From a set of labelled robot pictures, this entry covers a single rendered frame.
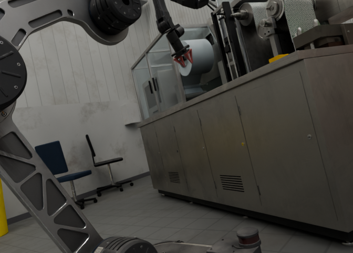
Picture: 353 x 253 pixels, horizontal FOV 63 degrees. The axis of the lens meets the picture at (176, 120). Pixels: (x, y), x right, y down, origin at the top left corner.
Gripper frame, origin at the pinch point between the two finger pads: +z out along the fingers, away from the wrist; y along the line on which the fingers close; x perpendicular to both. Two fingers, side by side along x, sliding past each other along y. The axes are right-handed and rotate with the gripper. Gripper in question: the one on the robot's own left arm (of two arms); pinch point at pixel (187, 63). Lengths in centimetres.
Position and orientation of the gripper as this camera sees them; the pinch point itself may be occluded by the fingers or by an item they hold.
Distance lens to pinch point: 167.8
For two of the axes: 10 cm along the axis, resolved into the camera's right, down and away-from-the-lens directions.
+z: 5.2, 7.9, 3.3
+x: -4.5, 5.8, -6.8
